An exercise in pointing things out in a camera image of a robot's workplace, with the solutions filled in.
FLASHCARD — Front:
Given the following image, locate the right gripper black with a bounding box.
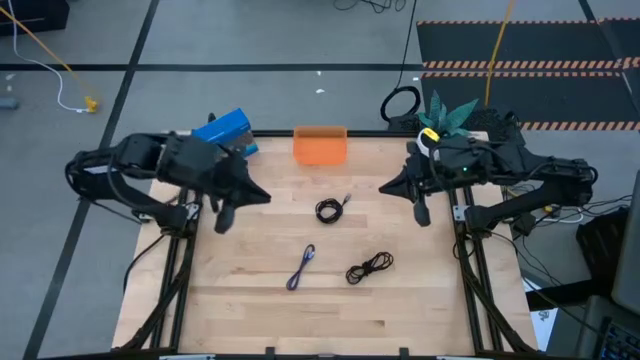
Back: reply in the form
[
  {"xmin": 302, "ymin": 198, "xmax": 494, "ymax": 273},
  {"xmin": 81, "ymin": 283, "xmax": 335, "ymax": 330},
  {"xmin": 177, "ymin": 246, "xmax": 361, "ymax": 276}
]
[{"xmin": 378, "ymin": 142, "xmax": 446, "ymax": 228}]

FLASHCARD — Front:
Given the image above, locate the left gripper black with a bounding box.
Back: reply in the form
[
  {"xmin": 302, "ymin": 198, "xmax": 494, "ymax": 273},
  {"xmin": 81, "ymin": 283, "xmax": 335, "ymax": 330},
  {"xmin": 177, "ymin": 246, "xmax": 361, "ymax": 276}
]
[{"xmin": 209, "ymin": 144, "xmax": 272, "ymax": 235}]

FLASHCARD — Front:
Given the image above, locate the black round-coiled USB-C cable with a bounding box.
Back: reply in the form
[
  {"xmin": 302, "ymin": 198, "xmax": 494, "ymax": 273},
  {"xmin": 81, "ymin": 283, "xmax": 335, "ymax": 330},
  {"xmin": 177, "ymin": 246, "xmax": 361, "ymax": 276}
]
[{"xmin": 314, "ymin": 193, "xmax": 353, "ymax": 225}]

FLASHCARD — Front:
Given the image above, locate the black loosely USB-C cable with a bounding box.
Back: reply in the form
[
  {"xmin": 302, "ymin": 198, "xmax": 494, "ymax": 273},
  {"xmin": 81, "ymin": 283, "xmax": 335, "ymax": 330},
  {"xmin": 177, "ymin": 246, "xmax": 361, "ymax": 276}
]
[{"xmin": 345, "ymin": 251, "xmax": 395, "ymax": 286}]

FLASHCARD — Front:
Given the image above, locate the purple USB-C cable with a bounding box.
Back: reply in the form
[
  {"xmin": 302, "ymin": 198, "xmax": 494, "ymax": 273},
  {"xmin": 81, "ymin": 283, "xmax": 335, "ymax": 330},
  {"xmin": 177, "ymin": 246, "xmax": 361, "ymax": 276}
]
[{"xmin": 285, "ymin": 243, "xmax": 317, "ymax": 292}]

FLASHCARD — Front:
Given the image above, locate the white plant pot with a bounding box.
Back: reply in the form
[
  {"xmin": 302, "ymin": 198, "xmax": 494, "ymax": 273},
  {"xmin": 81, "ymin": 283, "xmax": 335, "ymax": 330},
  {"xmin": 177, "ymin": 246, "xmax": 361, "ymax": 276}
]
[{"xmin": 415, "ymin": 127, "xmax": 442, "ymax": 162}]

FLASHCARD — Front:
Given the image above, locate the black perforated box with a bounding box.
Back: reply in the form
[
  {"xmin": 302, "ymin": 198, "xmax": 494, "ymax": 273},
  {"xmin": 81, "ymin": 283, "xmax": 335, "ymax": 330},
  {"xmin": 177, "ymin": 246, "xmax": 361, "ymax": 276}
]
[
  {"xmin": 467, "ymin": 107, "xmax": 525, "ymax": 146},
  {"xmin": 387, "ymin": 113, "xmax": 425, "ymax": 134}
]

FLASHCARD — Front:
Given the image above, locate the blue DualShock controller box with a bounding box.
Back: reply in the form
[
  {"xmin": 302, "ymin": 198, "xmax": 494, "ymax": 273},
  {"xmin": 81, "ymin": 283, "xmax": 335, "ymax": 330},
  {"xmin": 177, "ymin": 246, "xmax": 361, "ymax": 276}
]
[{"xmin": 191, "ymin": 107, "xmax": 260, "ymax": 159}]

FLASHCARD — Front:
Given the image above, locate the green snake plant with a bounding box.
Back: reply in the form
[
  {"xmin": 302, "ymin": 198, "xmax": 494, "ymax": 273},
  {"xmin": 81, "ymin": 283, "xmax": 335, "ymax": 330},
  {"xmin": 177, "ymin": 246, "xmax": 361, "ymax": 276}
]
[{"xmin": 417, "ymin": 89, "xmax": 480, "ymax": 139}]

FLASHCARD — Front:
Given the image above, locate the orange translucent plastic bin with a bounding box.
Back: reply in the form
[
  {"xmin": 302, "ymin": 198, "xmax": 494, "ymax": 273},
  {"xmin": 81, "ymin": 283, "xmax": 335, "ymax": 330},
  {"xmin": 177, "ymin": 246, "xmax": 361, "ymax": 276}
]
[{"xmin": 292, "ymin": 125, "xmax": 349, "ymax": 167}]

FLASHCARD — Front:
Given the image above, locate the black power adapter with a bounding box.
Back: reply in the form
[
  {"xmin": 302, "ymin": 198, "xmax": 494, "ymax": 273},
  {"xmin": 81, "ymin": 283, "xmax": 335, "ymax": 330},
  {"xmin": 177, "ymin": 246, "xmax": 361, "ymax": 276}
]
[{"xmin": 510, "ymin": 212, "xmax": 537, "ymax": 237}]

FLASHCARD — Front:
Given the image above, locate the white paper sheet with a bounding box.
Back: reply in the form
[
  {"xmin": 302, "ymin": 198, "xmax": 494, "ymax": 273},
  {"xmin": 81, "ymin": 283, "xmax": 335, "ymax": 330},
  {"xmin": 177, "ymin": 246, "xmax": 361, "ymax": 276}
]
[{"xmin": 520, "ymin": 277, "xmax": 560, "ymax": 351}]

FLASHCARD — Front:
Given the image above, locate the black hazard-striped floor mat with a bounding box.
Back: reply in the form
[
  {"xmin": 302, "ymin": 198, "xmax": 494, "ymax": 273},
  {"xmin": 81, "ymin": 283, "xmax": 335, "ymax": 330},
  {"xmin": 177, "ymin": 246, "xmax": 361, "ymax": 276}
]
[{"xmin": 416, "ymin": 17, "xmax": 640, "ymax": 132}]

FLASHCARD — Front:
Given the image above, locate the black bag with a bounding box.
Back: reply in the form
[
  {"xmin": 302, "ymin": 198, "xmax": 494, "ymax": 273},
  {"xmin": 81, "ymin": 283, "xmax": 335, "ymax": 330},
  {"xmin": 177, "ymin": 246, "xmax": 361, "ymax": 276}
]
[{"xmin": 575, "ymin": 205, "xmax": 632, "ymax": 284}]

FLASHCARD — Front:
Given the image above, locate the grey monitor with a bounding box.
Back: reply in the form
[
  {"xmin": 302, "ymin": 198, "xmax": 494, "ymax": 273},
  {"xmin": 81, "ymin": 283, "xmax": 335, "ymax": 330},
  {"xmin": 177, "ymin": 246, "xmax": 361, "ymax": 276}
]
[{"xmin": 610, "ymin": 169, "xmax": 640, "ymax": 316}]

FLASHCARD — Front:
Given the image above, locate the black keyboard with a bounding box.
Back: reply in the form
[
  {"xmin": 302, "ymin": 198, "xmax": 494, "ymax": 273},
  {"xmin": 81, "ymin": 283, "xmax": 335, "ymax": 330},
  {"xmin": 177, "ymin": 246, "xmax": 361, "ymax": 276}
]
[{"xmin": 597, "ymin": 319, "xmax": 640, "ymax": 360}]

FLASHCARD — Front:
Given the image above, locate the black cabinet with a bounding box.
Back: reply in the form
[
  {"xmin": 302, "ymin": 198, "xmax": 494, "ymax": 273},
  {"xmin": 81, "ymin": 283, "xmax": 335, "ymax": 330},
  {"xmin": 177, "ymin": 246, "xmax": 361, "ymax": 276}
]
[{"xmin": 0, "ymin": 0, "xmax": 70, "ymax": 36}]

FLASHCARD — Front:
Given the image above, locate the black aluminium table frame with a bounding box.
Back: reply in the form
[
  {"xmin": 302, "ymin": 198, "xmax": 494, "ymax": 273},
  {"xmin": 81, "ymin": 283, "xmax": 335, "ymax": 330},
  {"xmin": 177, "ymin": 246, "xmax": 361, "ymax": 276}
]
[{"xmin": 119, "ymin": 128, "xmax": 540, "ymax": 360}]

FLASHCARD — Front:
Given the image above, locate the black cable with coil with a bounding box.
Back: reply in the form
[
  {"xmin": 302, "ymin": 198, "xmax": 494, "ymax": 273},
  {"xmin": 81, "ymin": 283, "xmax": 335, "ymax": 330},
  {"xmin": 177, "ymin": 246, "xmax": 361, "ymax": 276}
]
[{"xmin": 379, "ymin": 0, "xmax": 422, "ymax": 124}]

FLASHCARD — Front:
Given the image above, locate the yellow hanging cable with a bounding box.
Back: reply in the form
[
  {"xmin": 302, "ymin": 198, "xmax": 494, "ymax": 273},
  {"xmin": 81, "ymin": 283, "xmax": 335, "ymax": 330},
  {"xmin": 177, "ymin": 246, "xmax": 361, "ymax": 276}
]
[{"xmin": 483, "ymin": 0, "xmax": 516, "ymax": 109}]

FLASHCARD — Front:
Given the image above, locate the yellow cable with plug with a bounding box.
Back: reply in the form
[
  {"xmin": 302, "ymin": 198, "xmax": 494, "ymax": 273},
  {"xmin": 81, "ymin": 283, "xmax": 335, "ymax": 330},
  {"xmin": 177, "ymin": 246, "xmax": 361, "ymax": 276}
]
[{"xmin": 0, "ymin": 4, "xmax": 100, "ymax": 114}]

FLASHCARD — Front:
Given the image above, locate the white floor cable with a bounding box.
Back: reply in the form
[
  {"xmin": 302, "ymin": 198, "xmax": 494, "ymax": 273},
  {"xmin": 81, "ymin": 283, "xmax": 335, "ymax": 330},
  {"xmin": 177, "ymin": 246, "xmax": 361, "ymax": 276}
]
[{"xmin": 7, "ymin": 0, "xmax": 86, "ymax": 114}]

